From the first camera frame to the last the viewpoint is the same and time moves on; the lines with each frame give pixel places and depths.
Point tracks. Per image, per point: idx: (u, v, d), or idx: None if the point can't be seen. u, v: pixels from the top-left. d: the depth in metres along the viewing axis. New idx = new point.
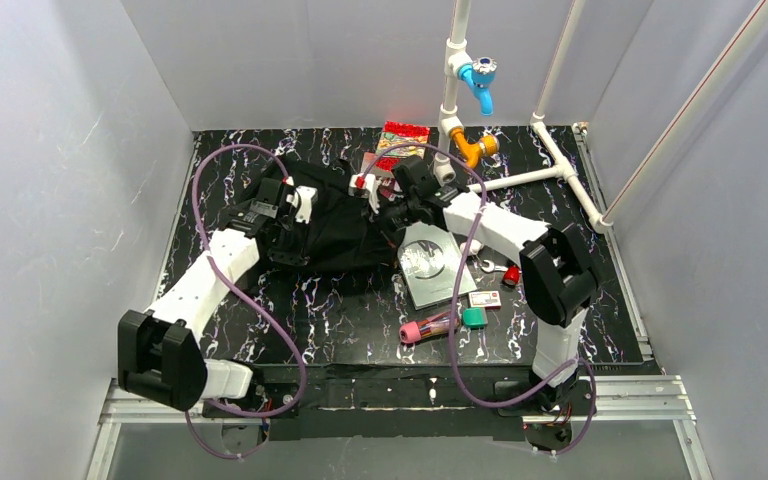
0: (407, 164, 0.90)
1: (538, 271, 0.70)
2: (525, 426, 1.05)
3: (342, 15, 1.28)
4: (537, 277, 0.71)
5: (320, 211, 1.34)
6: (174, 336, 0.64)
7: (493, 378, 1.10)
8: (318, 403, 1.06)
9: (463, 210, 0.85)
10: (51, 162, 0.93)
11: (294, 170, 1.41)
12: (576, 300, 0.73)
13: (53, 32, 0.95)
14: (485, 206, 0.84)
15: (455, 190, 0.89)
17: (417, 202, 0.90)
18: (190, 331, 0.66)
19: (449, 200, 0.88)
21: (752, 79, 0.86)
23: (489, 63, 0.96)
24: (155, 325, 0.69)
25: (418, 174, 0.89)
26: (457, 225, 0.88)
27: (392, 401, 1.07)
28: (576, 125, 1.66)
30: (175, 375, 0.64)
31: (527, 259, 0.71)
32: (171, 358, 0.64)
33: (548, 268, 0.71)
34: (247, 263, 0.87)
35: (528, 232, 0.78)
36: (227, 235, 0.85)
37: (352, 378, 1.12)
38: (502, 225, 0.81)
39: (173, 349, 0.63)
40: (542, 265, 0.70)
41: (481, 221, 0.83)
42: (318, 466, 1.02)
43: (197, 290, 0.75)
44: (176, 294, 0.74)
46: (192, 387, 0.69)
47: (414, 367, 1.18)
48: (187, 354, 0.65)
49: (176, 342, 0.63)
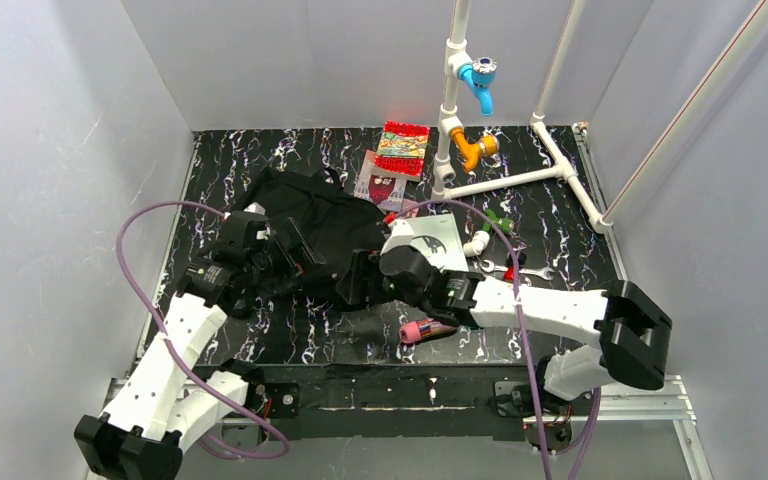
0: (410, 268, 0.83)
1: (633, 354, 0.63)
2: (525, 426, 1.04)
3: (342, 15, 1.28)
4: (629, 359, 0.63)
5: (310, 226, 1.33)
6: (131, 445, 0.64)
7: (493, 378, 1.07)
8: (318, 403, 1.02)
9: (493, 304, 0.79)
10: (51, 162, 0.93)
11: (280, 183, 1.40)
12: (666, 357, 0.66)
13: (53, 32, 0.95)
14: (521, 293, 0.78)
15: (469, 282, 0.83)
17: (434, 306, 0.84)
18: (147, 440, 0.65)
19: (470, 297, 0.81)
21: (752, 79, 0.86)
23: (489, 63, 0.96)
24: (115, 426, 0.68)
25: (426, 275, 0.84)
26: (488, 318, 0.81)
27: (392, 401, 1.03)
28: (576, 125, 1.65)
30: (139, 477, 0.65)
31: (613, 344, 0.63)
32: (132, 467, 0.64)
33: (637, 345, 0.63)
34: (212, 330, 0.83)
35: (590, 310, 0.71)
36: (185, 300, 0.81)
37: (352, 378, 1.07)
38: (500, 301, 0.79)
39: (131, 459, 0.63)
40: (630, 346, 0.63)
41: (525, 311, 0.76)
42: (319, 467, 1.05)
43: (153, 385, 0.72)
44: (132, 392, 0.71)
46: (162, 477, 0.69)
47: (414, 367, 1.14)
48: (149, 459, 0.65)
49: (133, 455, 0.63)
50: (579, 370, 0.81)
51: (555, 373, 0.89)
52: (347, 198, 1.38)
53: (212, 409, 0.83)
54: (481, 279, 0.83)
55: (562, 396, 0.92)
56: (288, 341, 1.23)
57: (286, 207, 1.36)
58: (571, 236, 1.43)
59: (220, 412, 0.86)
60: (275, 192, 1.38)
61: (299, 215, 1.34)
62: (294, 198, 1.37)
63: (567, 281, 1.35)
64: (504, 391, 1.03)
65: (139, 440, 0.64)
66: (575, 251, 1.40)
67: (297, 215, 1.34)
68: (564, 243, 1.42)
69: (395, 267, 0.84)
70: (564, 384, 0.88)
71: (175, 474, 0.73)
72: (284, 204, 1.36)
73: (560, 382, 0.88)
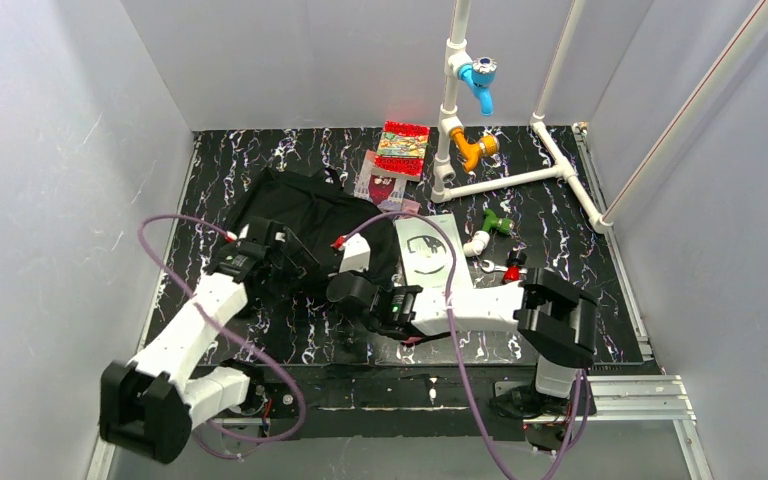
0: (353, 290, 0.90)
1: (549, 335, 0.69)
2: (525, 426, 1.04)
3: (341, 15, 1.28)
4: (549, 341, 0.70)
5: (312, 227, 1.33)
6: (156, 388, 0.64)
7: (493, 378, 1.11)
8: (318, 403, 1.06)
9: (430, 312, 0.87)
10: (51, 162, 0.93)
11: (280, 182, 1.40)
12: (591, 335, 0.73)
13: (54, 33, 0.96)
14: (452, 298, 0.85)
15: (411, 296, 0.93)
17: (382, 324, 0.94)
18: (172, 384, 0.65)
19: (411, 310, 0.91)
21: (752, 79, 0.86)
23: (489, 63, 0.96)
24: (140, 375, 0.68)
25: (368, 294, 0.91)
26: (431, 326, 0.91)
27: (392, 402, 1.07)
28: (576, 125, 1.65)
30: (157, 430, 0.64)
31: (531, 330, 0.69)
32: (153, 411, 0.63)
33: (553, 327, 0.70)
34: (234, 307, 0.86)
35: (509, 301, 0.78)
36: (214, 277, 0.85)
37: (352, 378, 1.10)
38: (486, 306, 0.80)
39: (154, 403, 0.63)
40: (546, 329, 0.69)
41: (456, 314, 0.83)
42: (319, 466, 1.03)
43: (183, 339, 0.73)
44: (162, 344, 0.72)
46: (175, 437, 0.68)
47: (415, 367, 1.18)
48: (170, 408, 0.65)
49: (160, 397, 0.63)
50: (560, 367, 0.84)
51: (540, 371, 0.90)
52: (346, 197, 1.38)
53: (217, 396, 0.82)
54: (418, 291, 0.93)
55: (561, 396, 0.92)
56: (288, 341, 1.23)
57: (288, 207, 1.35)
58: (571, 236, 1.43)
59: (221, 405, 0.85)
60: (276, 192, 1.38)
61: (300, 215, 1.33)
62: (295, 198, 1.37)
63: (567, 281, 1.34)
64: (503, 390, 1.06)
65: (165, 385, 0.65)
66: (575, 251, 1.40)
67: (298, 215, 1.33)
68: (564, 242, 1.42)
69: (340, 293, 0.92)
70: (561, 385, 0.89)
71: (183, 444, 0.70)
72: (285, 204, 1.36)
73: (555, 385, 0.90)
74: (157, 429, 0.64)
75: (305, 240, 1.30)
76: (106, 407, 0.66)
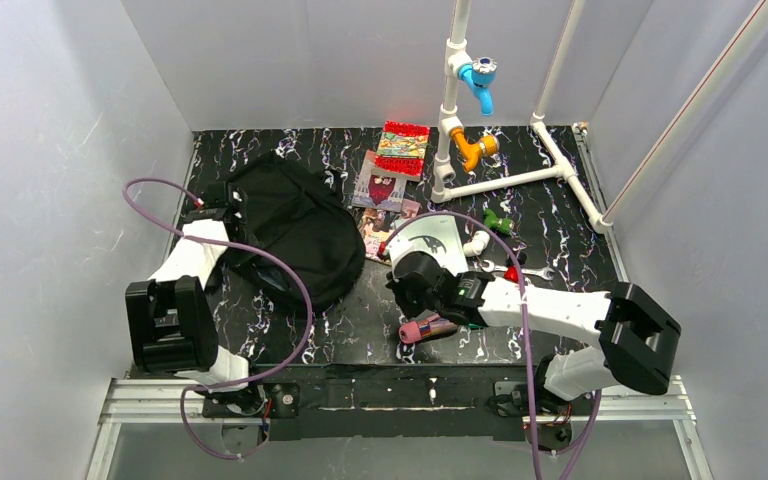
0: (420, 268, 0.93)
1: (634, 356, 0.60)
2: (525, 426, 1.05)
3: (341, 15, 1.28)
4: (631, 360, 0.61)
5: (287, 219, 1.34)
6: (183, 284, 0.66)
7: (493, 378, 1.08)
8: (318, 403, 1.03)
9: (501, 303, 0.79)
10: (51, 162, 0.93)
11: (277, 170, 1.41)
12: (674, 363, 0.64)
13: (54, 33, 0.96)
14: (527, 293, 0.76)
15: (479, 281, 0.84)
17: (445, 306, 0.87)
18: (197, 279, 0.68)
19: (477, 294, 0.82)
21: (753, 79, 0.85)
23: (489, 63, 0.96)
24: (159, 291, 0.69)
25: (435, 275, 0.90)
26: (497, 317, 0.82)
27: (392, 402, 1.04)
28: (576, 125, 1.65)
30: (195, 323, 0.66)
31: (613, 344, 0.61)
32: (192, 304, 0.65)
33: (639, 347, 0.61)
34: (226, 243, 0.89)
35: (592, 309, 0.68)
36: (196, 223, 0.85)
37: (352, 378, 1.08)
38: (565, 311, 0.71)
39: (189, 296, 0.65)
40: (632, 348, 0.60)
41: (529, 310, 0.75)
42: (318, 466, 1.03)
43: (191, 257, 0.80)
44: (172, 262, 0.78)
46: (208, 339, 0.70)
47: (414, 367, 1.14)
48: (199, 302, 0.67)
49: (192, 287, 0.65)
50: (577, 369, 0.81)
51: (557, 372, 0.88)
52: (332, 202, 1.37)
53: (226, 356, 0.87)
54: (492, 279, 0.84)
55: (562, 396, 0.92)
56: (288, 341, 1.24)
57: (272, 194, 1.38)
58: (571, 236, 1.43)
59: (231, 367, 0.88)
60: (267, 177, 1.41)
61: (282, 204, 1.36)
62: (282, 188, 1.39)
63: (567, 281, 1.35)
64: (503, 390, 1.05)
65: (189, 282, 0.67)
66: (576, 251, 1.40)
67: (278, 205, 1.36)
68: (564, 242, 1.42)
69: (404, 269, 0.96)
70: (567, 386, 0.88)
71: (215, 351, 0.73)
72: (269, 191, 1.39)
73: (563, 385, 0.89)
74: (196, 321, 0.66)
75: (277, 227, 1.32)
76: (138, 326, 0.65)
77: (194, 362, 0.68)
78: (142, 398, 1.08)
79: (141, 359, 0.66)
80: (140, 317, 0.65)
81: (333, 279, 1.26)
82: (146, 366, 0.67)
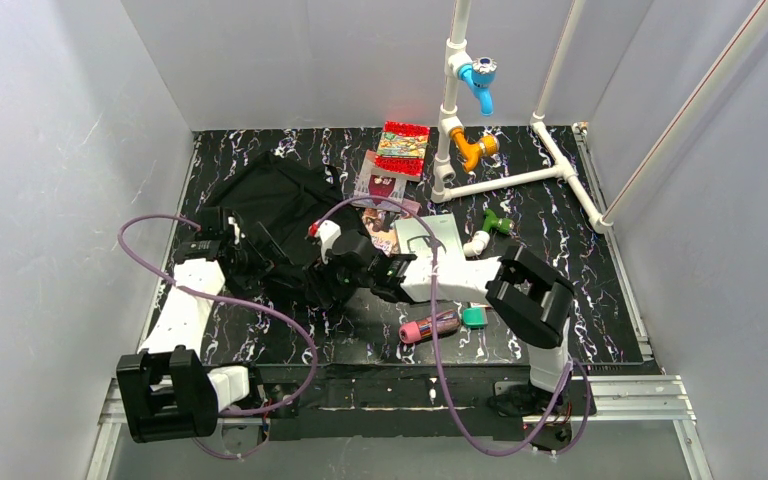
0: (355, 248, 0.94)
1: (513, 306, 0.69)
2: (525, 426, 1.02)
3: (341, 16, 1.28)
4: (515, 312, 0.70)
5: (291, 218, 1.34)
6: (179, 358, 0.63)
7: (493, 378, 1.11)
8: (318, 403, 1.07)
9: (417, 277, 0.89)
10: (52, 163, 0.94)
11: (275, 169, 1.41)
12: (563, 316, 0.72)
13: (54, 34, 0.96)
14: (438, 265, 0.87)
15: (404, 261, 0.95)
17: (377, 284, 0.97)
18: (192, 352, 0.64)
19: (403, 274, 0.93)
21: (752, 80, 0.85)
23: (489, 63, 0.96)
24: (153, 363, 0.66)
25: (370, 256, 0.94)
26: (420, 292, 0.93)
27: (392, 401, 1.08)
28: (576, 125, 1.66)
30: (191, 398, 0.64)
31: (496, 298, 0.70)
32: (186, 382, 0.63)
33: (522, 300, 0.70)
34: (219, 286, 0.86)
35: (487, 273, 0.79)
36: (188, 262, 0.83)
37: (352, 378, 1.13)
38: (465, 276, 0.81)
39: (183, 374, 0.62)
40: (514, 300, 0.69)
41: (438, 280, 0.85)
42: (318, 467, 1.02)
43: (185, 317, 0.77)
44: (165, 326, 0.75)
46: (209, 409, 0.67)
47: (415, 367, 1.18)
48: (196, 376, 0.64)
49: (187, 362, 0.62)
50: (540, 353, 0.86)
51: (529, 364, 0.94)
52: (333, 197, 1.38)
53: (226, 381, 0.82)
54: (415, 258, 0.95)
55: (549, 390, 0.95)
56: (289, 340, 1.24)
57: (273, 194, 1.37)
58: (571, 236, 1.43)
59: (233, 394, 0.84)
60: (266, 177, 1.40)
61: (284, 203, 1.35)
62: (283, 187, 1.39)
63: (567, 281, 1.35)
64: (503, 390, 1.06)
65: (186, 355, 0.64)
66: (576, 251, 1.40)
67: (281, 205, 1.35)
68: (564, 242, 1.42)
69: (341, 247, 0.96)
70: (549, 378, 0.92)
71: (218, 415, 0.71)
72: (270, 192, 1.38)
73: (545, 378, 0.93)
74: (192, 398, 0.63)
75: (282, 228, 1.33)
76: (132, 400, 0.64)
77: (193, 432, 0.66)
78: None
79: (136, 428, 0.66)
80: (134, 392, 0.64)
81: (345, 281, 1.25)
82: (143, 435, 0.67)
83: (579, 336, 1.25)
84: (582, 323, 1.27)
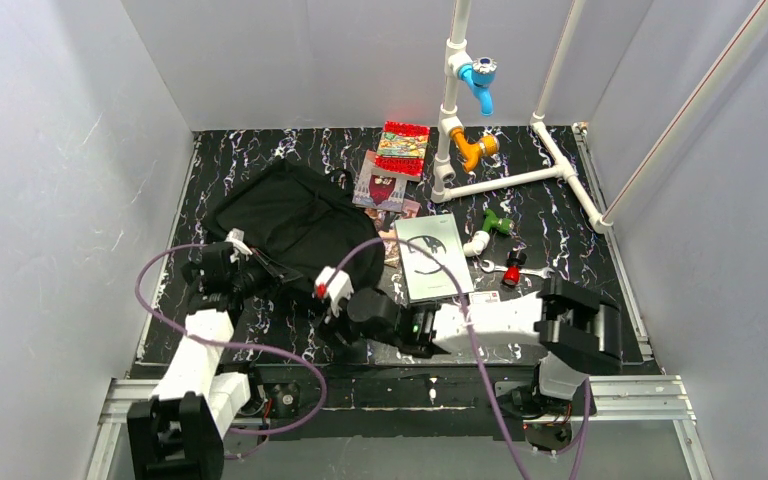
0: (378, 311, 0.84)
1: (568, 344, 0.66)
2: (525, 426, 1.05)
3: (341, 15, 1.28)
4: (574, 352, 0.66)
5: (304, 222, 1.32)
6: (188, 404, 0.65)
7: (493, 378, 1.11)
8: (318, 403, 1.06)
9: (449, 331, 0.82)
10: (51, 162, 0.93)
11: (289, 177, 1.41)
12: (618, 340, 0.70)
13: (54, 34, 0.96)
14: (470, 313, 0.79)
15: (431, 314, 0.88)
17: (405, 343, 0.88)
18: (201, 397, 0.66)
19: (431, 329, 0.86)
21: (752, 80, 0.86)
23: (489, 63, 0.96)
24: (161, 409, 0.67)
25: (393, 315, 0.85)
26: (453, 344, 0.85)
27: (392, 401, 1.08)
28: (576, 125, 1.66)
30: (200, 441, 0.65)
31: (552, 343, 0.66)
32: (193, 425, 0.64)
33: (575, 335, 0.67)
34: (227, 337, 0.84)
35: (530, 313, 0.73)
36: (198, 314, 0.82)
37: (352, 379, 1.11)
38: (506, 321, 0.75)
39: (191, 418, 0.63)
40: (568, 337, 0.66)
41: (476, 330, 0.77)
42: (319, 467, 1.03)
43: (193, 365, 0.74)
44: (174, 374, 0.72)
46: (215, 456, 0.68)
47: (414, 367, 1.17)
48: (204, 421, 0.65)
49: (196, 405, 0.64)
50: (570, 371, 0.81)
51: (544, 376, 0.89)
52: (348, 205, 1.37)
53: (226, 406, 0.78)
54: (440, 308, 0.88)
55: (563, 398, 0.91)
56: (289, 341, 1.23)
57: (287, 200, 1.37)
58: (571, 236, 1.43)
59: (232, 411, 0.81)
60: (279, 184, 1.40)
61: (298, 207, 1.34)
62: (296, 194, 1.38)
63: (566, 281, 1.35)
64: (505, 390, 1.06)
65: (194, 400, 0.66)
66: (576, 251, 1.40)
67: (295, 209, 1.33)
68: (564, 242, 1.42)
69: (360, 311, 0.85)
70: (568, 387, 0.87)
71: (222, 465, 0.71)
72: (283, 197, 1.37)
73: (562, 387, 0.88)
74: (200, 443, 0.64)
75: (293, 231, 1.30)
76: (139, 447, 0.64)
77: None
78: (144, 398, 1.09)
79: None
80: (142, 441, 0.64)
81: (357, 279, 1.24)
82: None
83: None
84: None
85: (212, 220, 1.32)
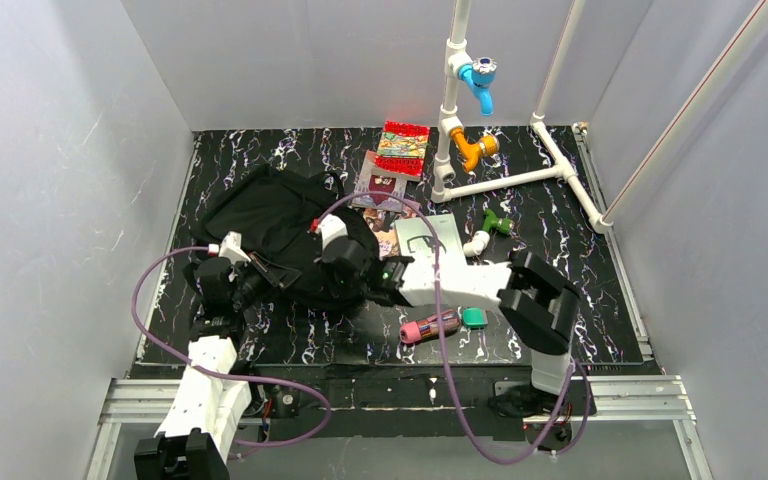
0: (345, 254, 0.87)
1: (524, 314, 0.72)
2: (525, 426, 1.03)
3: (341, 15, 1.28)
4: (529, 323, 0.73)
5: (295, 223, 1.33)
6: (194, 442, 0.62)
7: (493, 378, 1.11)
8: (317, 403, 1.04)
9: (419, 283, 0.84)
10: (51, 162, 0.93)
11: (277, 182, 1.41)
12: (568, 321, 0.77)
13: (54, 33, 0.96)
14: (440, 272, 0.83)
15: (401, 265, 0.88)
17: (372, 288, 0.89)
18: (207, 436, 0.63)
19: (399, 278, 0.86)
21: (751, 81, 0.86)
23: (489, 63, 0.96)
24: (168, 446, 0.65)
25: (361, 261, 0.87)
26: (418, 296, 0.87)
27: (392, 401, 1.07)
28: (576, 125, 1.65)
30: (208, 476, 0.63)
31: (513, 309, 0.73)
32: (198, 464, 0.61)
33: (534, 308, 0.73)
34: (230, 363, 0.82)
35: (496, 280, 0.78)
36: (201, 340, 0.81)
37: (352, 379, 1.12)
38: (472, 283, 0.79)
39: (197, 457, 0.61)
40: (527, 308, 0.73)
41: (442, 286, 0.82)
42: (319, 467, 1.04)
43: (198, 396, 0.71)
44: (179, 408, 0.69)
46: None
47: (415, 367, 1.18)
48: (209, 459, 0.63)
49: (202, 446, 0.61)
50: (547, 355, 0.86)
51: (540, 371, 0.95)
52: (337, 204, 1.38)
53: (228, 433, 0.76)
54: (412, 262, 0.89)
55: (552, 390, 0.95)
56: (289, 341, 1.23)
57: (274, 203, 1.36)
58: (571, 236, 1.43)
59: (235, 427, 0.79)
60: (269, 188, 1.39)
61: (287, 210, 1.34)
62: (285, 198, 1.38)
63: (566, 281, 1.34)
64: (503, 390, 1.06)
65: (200, 437, 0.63)
66: (576, 251, 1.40)
67: (286, 212, 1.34)
68: (564, 242, 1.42)
69: (331, 255, 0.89)
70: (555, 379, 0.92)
71: None
72: (272, 201, 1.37)
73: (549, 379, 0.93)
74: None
75: (286, 232, 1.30)
76: None
77: None
78: (142, 398, 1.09)
79: None
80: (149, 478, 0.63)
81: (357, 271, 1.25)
82: None
83: (579, 336, 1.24)
84: (582, 323, 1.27)
85: (201, 228, 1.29)
